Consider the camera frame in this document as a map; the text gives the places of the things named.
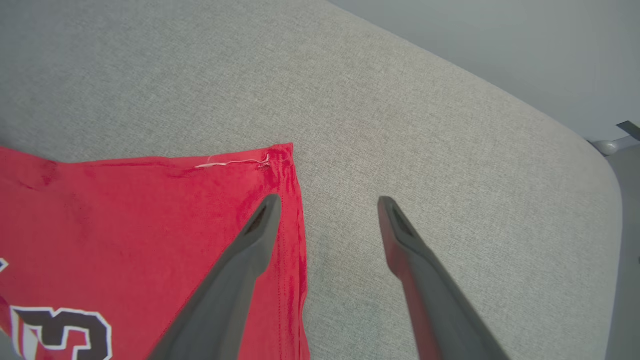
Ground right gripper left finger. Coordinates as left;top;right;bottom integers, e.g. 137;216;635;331
146;193;283;360

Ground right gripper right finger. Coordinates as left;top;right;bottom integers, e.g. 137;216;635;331
377;196;512;360

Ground red garment with white print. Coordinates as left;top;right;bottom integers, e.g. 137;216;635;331
0;143;312;360

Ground dark grey flat piece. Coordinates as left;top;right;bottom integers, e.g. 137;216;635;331
616;120;640;142

